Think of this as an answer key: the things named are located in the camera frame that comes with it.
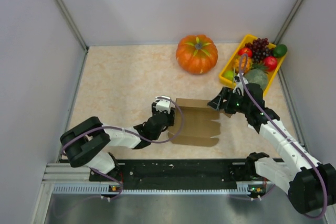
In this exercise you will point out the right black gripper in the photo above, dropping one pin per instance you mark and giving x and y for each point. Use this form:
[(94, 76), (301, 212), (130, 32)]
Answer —
[(227, 94)]

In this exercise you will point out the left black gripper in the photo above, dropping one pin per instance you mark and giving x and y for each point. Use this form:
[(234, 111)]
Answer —
[(170, 121)]

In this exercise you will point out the brown cardboard box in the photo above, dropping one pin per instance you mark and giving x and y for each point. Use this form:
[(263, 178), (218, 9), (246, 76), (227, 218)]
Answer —
[(196, 124)]

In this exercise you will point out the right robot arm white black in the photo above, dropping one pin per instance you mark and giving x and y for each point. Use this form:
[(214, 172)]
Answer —
[(308, 183)]

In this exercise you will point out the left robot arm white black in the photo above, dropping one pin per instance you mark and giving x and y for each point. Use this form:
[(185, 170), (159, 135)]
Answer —
[(83, 144)]

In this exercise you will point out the green lime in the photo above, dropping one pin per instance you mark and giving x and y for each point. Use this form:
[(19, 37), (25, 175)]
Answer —
[(229, 75)]

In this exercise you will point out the green melon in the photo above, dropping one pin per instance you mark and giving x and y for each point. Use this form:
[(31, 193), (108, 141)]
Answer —
[(257, 76)]

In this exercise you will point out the orange pineapple toy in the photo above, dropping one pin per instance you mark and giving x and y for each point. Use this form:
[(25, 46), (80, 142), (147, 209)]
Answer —
[(242, 63)]

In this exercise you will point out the orange pumpkin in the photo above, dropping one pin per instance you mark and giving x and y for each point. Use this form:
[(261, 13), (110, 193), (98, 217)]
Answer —
[(196, 54)]

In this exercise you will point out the red apple left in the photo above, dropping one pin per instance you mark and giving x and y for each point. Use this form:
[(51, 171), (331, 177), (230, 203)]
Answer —
[(246, 51)]

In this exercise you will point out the red apple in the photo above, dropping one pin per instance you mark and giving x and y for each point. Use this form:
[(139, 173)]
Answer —
[(246, 51), (270, 63)]

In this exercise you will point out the red apple right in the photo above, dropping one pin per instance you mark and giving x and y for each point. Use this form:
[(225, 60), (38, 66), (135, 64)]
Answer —
[(270, 63)]

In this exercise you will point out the dark purple grape bunch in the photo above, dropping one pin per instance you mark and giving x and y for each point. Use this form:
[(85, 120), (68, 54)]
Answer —
[(260, 49)]

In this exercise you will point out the green avocado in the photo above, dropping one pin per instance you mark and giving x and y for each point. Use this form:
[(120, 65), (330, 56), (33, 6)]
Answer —
[(279, 51)]

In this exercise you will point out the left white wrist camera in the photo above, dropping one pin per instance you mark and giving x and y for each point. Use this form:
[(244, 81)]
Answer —
[(162, 104)]

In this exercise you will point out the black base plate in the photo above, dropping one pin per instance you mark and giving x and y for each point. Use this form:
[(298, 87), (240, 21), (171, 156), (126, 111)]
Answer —
[(178, 174)]

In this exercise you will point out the white cable duct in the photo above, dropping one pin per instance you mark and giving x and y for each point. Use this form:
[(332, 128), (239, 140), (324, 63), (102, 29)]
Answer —
[(242, 189)]

